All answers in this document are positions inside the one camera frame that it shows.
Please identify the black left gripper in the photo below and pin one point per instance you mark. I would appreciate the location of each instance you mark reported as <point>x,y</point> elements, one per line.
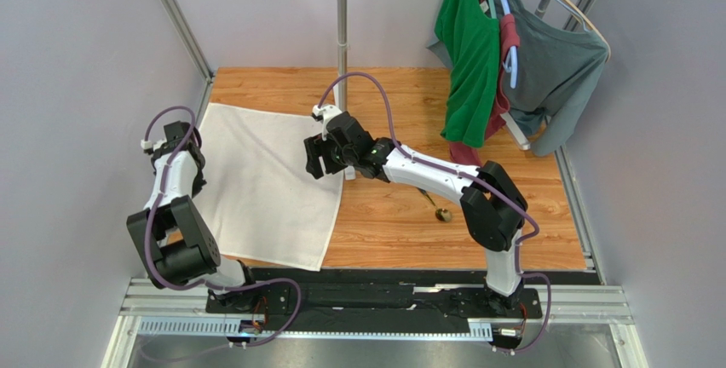
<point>175,134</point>

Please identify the green handled gold spoon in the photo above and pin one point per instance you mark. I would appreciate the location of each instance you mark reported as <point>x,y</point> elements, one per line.
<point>441,214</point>

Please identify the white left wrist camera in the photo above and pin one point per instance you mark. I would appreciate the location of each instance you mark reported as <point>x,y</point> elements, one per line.
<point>149,147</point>

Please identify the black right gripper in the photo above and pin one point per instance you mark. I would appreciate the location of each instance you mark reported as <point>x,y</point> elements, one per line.
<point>320,157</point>

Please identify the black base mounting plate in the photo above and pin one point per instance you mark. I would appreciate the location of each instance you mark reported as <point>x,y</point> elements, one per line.
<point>374,300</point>

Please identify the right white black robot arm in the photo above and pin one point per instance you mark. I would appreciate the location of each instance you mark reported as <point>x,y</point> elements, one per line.
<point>492,206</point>

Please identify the green shirt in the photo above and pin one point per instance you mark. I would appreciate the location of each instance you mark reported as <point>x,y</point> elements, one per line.
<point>471,40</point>

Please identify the maroon shirt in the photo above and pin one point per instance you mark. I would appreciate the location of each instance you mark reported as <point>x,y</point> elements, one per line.
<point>462,154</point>

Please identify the light blue clothes hanger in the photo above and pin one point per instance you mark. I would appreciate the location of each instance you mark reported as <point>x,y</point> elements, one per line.
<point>509,40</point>

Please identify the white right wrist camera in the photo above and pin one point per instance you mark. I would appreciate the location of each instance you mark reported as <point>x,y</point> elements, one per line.
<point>324,115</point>

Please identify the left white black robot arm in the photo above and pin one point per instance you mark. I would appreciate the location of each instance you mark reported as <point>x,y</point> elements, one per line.
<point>177,248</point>

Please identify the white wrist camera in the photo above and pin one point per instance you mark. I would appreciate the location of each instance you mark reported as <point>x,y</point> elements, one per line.
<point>149,147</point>
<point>324,115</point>

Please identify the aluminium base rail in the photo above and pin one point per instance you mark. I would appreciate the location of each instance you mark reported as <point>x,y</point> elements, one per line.
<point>584,323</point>

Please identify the white clothes rack stand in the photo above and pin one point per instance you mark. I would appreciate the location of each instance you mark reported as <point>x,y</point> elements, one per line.
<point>341,88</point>

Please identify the white cloth napkin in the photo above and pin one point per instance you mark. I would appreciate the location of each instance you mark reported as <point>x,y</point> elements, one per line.
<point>259,201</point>

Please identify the grey-blue shirt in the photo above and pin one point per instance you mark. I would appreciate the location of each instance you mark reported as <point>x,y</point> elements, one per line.
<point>558,71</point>

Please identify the aluminium frame post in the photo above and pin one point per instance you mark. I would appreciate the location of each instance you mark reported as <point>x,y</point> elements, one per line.
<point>178,19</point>

